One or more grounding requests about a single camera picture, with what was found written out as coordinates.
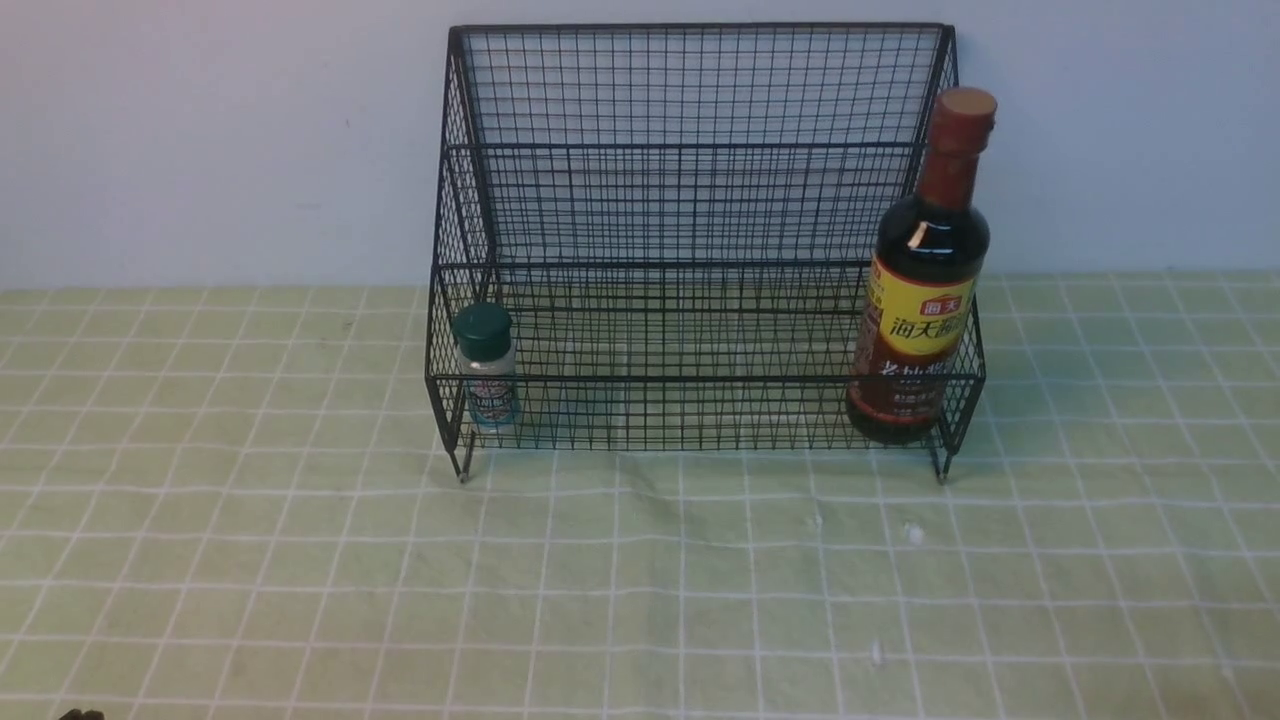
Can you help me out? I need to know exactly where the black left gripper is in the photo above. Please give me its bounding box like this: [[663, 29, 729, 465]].
[[59, 708, 105, 720]]

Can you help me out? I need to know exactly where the black wire mesh rack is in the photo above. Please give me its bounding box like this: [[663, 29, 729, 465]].
[[424, 22, 960, 480]]

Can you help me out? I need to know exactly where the green-capped white pepper bottle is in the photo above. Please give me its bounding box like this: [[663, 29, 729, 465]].
[[451, 301, 520, 433]]

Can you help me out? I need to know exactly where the green checked tablecloth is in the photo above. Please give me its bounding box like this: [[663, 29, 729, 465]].
[[1, 272, 1277, 719]]

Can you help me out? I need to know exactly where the dark soy sauce bottle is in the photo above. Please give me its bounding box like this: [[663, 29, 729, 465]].
[[846, 86, 998, 445]]

